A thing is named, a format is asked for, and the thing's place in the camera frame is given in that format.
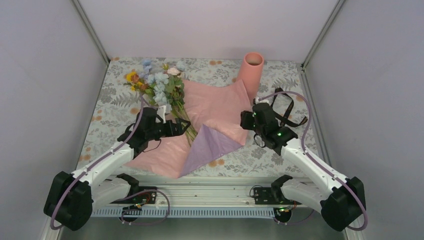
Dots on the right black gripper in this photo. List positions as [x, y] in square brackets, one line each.
[245, 117]

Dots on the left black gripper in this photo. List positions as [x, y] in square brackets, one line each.
[178, 131]

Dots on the purple pink wrapping paper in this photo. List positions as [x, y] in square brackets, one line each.
[215, 113]

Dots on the black gold-lettered ribbon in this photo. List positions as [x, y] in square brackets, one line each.
[284, 119]

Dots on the purple flower bouquet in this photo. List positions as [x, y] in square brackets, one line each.
[161, 86]

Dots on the pink cylindrical vase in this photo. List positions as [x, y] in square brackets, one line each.
[250, 73]

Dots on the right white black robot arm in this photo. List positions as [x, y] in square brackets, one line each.
[340, 200]

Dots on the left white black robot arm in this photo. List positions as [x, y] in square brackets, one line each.
[73, 197]

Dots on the floral patterned table mat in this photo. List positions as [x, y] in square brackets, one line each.
[118, 105]

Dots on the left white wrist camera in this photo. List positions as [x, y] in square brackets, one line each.
[161, 113]

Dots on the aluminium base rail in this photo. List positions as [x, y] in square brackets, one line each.
[199, 198]

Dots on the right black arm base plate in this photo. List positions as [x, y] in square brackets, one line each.
[262, 195]

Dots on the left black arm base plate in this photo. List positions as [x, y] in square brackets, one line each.
[143, 195]

